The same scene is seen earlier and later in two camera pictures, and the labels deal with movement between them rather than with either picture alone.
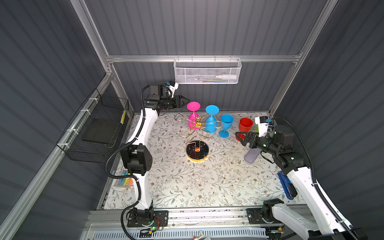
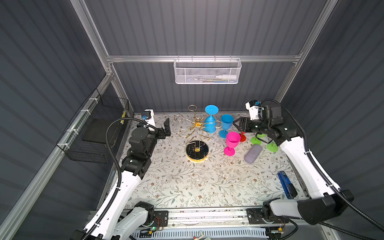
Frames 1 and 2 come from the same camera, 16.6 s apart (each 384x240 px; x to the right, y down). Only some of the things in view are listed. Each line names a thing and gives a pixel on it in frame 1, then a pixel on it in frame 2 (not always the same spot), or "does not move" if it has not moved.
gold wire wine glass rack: [197, 150] does not move
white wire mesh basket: [207, 70] does not move
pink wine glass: [193, 119] → [232, 139]
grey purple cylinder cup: [252, 155] does not move
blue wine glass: [227, 121] does not move
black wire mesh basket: [91, 136] does not move
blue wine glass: [210, 126] does not move
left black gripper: [179, 101] → [161, 135]
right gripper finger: [243, 135] → [241, 128]
